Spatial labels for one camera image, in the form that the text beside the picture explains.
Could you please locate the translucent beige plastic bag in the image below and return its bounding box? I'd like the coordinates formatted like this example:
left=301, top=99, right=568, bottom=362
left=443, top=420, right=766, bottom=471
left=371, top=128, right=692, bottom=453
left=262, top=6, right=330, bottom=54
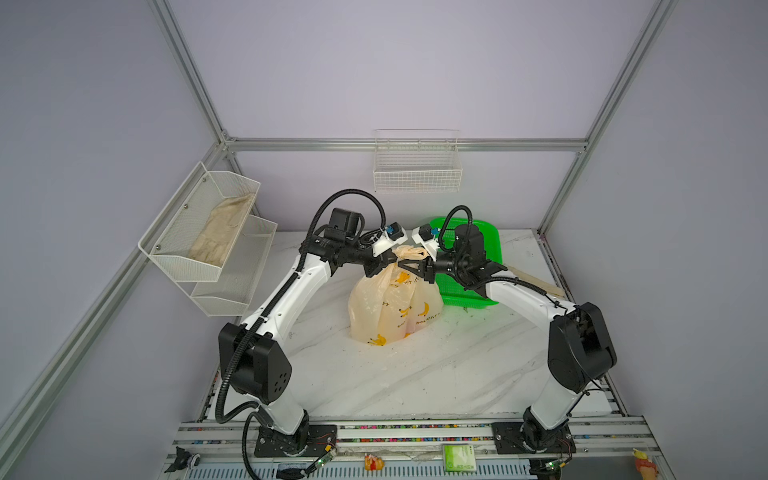
left=348, top=263, right=444, bottom=346

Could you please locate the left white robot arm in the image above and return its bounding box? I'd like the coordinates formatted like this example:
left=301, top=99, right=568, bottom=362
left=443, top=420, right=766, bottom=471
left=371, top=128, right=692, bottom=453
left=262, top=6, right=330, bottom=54
left=214, top=208, right=407, bottom=435

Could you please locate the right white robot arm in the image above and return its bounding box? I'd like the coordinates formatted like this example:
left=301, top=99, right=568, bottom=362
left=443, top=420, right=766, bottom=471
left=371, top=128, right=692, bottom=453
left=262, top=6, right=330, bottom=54
left=398, top=222, right=617, bottom=452

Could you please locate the green plastic basket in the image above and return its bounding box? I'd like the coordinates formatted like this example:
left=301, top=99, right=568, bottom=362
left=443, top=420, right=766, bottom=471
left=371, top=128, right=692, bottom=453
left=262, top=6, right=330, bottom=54
left=428, top=216, right=504, bottom=308

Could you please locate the white lower mesh shelf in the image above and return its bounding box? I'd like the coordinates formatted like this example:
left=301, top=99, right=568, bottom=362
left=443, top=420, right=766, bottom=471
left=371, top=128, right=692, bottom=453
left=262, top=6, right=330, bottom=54
left=191, top=215, right=277, bottom=317

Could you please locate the white mesh shelf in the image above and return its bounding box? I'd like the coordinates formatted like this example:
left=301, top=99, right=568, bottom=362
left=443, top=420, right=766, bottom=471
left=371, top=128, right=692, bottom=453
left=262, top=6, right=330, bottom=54
left=138, top=163, right=260, bottom=283
left=191, top=215, right=277, bottom=317

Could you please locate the beige glove in shelf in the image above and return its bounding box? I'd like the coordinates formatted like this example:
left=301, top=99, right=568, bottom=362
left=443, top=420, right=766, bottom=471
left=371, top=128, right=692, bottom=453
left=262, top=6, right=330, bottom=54
left=188, top=194, right=256, bottom=267

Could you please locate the white upper mesh shelf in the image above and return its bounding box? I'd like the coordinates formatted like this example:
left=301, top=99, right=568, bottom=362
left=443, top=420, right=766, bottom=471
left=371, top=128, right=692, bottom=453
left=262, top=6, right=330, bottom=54
left=138, top=163, right=260, bottom=283

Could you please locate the small orange toy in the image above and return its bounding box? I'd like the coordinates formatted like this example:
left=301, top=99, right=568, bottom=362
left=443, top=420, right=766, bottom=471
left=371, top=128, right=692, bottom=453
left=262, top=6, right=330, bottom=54
left=363, top=454, right=385, bottom=472

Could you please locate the yellow red toy figure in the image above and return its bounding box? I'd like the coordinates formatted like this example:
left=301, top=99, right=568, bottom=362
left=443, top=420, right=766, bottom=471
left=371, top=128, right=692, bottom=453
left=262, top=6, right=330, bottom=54
left=633, top=449, right=658, bottom=480

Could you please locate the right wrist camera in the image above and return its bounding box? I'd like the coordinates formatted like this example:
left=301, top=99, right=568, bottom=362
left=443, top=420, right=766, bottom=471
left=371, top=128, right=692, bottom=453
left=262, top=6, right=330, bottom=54
left=412, top=224, right=440, bottom=260

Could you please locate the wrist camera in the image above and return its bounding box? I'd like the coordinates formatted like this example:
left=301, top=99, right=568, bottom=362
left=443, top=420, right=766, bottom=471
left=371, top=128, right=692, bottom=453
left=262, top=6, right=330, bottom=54
left=412, top=224, right=440, bottom=260
left=372, top=222, right=407, bottom=258

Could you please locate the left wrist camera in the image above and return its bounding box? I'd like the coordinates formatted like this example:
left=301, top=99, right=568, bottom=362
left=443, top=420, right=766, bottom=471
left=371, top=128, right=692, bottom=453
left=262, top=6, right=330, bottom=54
left=372, top=222, right=407, bottom=258

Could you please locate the white wire wall basket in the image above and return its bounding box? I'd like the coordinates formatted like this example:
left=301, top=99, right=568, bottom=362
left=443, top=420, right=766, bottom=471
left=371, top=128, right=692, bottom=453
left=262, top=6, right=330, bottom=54
left=373, top=129, right=463, bottom=194

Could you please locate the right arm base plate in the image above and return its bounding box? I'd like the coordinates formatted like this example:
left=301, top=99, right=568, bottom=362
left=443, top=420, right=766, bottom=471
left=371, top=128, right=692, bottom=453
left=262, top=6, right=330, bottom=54
left=491, top=421, right=576, bottom=455

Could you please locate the green box on rail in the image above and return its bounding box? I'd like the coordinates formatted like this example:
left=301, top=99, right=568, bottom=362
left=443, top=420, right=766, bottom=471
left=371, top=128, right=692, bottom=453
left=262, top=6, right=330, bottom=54
left=443, top=444, right=477, bottom=473

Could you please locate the black corrugated cable left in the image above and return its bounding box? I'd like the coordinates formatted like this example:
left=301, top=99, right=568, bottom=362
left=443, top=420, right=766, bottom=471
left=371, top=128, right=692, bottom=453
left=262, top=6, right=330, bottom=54
left=213, top=188, right=388, bottom=480

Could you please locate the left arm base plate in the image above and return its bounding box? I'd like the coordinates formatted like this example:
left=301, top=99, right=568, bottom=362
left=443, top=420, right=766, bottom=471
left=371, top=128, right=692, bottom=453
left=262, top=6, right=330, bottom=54
left=253, top=423, right=338, bottom=458

